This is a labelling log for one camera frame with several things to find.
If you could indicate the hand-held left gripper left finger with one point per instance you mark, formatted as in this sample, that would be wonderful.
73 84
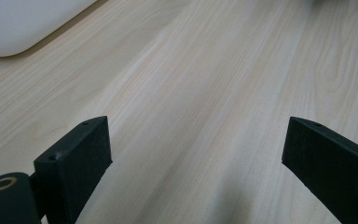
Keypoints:
74 161

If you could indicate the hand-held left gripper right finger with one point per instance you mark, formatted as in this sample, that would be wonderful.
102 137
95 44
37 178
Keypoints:
329 165

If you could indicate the white plastic storage box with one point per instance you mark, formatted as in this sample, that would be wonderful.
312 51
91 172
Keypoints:
18 21

